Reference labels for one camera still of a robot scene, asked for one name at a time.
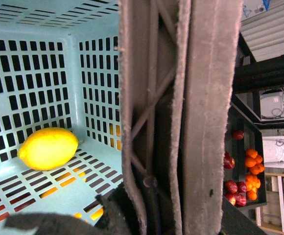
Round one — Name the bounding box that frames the dark padded left gripper finger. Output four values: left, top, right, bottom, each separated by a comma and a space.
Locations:
3, 186, 141, 235

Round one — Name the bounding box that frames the yellow lemon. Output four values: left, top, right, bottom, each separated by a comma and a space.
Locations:
18, 127, 79, 171

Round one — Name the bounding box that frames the light blue plastic basket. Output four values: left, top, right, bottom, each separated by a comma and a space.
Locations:
0, 0, 122, 235

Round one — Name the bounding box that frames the pile of oranges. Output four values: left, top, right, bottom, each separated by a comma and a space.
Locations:
244, 148, 265, 201

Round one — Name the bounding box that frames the white washing machine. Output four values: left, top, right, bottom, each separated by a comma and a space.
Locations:
262, 136, 284, 168

